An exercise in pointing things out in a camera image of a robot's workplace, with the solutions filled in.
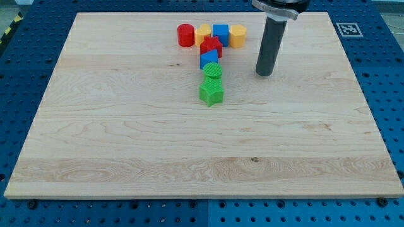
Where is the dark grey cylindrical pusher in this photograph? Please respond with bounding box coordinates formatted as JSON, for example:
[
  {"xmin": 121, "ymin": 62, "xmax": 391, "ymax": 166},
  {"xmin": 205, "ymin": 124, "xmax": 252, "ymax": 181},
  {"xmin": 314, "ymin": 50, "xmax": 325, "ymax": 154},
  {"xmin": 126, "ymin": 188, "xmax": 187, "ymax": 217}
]
[{"xmin": 256, "ymin": 17, "xmax": 287, "ymax": 76}]

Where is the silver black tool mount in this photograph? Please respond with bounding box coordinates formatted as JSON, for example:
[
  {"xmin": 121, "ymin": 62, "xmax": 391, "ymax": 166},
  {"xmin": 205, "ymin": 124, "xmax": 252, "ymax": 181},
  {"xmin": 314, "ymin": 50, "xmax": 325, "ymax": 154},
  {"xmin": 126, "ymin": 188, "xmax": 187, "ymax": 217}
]
[{"xmin": 251, "ymin": 0, "xmax": 310, "ymax": 21}]

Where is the blue triangle block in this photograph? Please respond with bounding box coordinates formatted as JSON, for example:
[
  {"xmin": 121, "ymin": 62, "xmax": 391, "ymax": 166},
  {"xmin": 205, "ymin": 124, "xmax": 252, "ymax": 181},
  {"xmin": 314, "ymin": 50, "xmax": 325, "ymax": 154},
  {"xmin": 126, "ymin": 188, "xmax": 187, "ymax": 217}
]
[{"xmin": 199, "ymin": 49, "xmax": 218, "ymax": 69}]

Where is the yellow hexagon block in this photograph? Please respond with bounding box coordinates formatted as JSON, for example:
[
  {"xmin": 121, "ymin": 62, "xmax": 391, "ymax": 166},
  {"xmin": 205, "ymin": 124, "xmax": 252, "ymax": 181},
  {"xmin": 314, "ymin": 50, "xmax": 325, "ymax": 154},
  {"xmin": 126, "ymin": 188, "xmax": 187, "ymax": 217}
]
[{"xmin": 229, "ymin": 25, "xmax": 247, "ymax": 49}]

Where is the blue cube block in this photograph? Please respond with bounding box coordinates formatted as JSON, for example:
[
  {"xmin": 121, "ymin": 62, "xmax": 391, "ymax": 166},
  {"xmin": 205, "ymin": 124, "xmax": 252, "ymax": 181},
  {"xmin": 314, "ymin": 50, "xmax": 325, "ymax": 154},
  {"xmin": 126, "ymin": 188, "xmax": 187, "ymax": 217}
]
[{"xmin": 212, "ymin": 24, "xmax": 229, "ymax": 47}]

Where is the red star block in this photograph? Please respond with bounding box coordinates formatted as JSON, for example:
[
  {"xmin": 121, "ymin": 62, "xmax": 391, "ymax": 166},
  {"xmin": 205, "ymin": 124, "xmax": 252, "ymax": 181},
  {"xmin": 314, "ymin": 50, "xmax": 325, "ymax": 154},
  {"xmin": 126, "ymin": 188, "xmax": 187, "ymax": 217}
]
[{"xmin": 199, "ymin": 37, "xmax": 223, "ymax": 58}]

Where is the yellow heart block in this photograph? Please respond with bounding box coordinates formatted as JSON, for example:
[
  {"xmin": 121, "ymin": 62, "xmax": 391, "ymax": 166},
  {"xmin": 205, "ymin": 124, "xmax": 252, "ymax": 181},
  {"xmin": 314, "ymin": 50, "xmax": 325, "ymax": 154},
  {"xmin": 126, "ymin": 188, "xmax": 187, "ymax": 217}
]
[{"xmin": 194, "ymin": 23, "xmax": 211, "ymax": 47}]

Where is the green cylinder block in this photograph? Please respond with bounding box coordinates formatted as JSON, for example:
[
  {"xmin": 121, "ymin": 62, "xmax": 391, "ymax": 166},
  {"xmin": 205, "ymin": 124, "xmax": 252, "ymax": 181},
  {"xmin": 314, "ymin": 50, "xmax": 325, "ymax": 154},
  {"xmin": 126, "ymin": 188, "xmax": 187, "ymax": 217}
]
[{"xmin": 203, "ymin": 62, "xmax": 222, "ymax": 79}]

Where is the white fiducial marker tag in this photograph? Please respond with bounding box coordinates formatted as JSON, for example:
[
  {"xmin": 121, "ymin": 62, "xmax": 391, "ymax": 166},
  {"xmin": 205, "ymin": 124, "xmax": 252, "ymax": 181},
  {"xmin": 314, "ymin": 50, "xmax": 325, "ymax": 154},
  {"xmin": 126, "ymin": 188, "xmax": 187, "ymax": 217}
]
[{"xmin": 336, "ymin": 22, "xmax": 363, "ymax": 37}]

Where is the green star block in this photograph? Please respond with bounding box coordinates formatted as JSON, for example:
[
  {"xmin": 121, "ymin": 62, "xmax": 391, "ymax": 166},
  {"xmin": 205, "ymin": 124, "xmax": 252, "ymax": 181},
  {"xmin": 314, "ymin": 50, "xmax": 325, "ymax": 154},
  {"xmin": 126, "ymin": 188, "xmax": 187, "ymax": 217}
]
[{"xmin": 199, "ymin": 77, "xmax": 224, "ymax": 107}]

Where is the red cylinder block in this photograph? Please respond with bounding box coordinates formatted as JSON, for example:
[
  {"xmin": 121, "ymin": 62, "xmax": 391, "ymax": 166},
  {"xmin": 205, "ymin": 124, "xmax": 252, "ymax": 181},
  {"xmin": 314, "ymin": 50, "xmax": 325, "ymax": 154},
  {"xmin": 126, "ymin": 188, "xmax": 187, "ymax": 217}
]
[{"xmin": 177, "ymin": 23, "xmax": 194, "ymax": 47}]

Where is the wooden board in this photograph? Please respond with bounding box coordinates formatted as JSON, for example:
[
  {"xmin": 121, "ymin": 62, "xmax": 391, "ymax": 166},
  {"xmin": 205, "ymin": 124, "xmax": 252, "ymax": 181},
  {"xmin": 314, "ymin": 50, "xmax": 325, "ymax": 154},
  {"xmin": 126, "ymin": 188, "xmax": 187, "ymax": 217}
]
[{"xmin": 4, "ymin": 12, "xmax": 403, "ymax": 199}]

